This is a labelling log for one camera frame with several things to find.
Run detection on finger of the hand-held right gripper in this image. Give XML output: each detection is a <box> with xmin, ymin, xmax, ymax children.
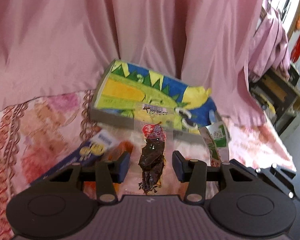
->
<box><xmin>231</xmin><ymin>159</ymin><xmax>299</xmax><ymax>200</ymax></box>

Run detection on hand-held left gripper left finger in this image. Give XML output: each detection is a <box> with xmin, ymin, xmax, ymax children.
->
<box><xmin>31</xmin><ymin>151</ymin><xmax>131</xmax><ymax>203</ymax></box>

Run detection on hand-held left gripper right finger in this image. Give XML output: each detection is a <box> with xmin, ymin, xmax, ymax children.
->
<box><xmin>172</xmin><ymin>150</ymin><xmax>259</xmax><ymax>203</ymax></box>

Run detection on clear packet dark dried snack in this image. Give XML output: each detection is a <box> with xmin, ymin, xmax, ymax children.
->
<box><xmin>130</xmin><ymin>102</ymin><xmax>177</xmax><ymax>196</ymax></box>

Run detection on blue snack packet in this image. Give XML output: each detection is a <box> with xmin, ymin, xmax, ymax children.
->
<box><xmin>36</xmin><ymin>129</ymin><xmax>118</xmax><ymax>180</ymax></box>

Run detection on green white snack packet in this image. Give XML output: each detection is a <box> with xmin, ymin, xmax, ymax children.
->
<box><xmin>199</xmin><ymin>121</ymin><xmax>231</xmax><ymax>168</ymax></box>

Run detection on grey tray with painted lining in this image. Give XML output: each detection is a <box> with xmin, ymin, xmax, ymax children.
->
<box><xmin>91</xmin><ymin>59</ymin><xmax>218</xmax><ymax>134</ymax></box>

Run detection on yellow object under desk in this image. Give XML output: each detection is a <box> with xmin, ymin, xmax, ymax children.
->
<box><xmin>264</xmin><ymin>100</ymin><xmax>277</xmax><ymax>114</ymax></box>

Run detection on crumpled yellow paper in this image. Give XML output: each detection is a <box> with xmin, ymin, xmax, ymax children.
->
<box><xmin>184</xmin><ymin>86</ymin><xmax>212</xmax><ymax>105</ymax></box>

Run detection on black desk with yellow drawers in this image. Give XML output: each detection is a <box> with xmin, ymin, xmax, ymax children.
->
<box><xmin>249</xmin><ymin>64</ymin><xmax>300</xmax><ymax>135</ymax></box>

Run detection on black box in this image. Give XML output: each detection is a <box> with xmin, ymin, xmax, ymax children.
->
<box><xmin>287</xmin><ymin>64</ymin><xmax>300</xmax><ymax>85</ymax></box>

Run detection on tied pink window curtain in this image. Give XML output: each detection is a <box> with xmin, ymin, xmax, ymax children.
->
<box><xmin>249</xmin><ymin>0</ymin><xmax>292</xmax><ymax>79</ymax></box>

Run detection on large pink curtain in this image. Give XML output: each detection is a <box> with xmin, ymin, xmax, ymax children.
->
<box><xmin>0</xmin><ymin>0</ymin><xmax>273</xmax><ymax>128</ymax></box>

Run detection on window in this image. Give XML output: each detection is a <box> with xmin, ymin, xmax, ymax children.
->
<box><xmin>264</xmin><ymin>0</ymin><xmax>300</xmax><ymax>35</ymax></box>

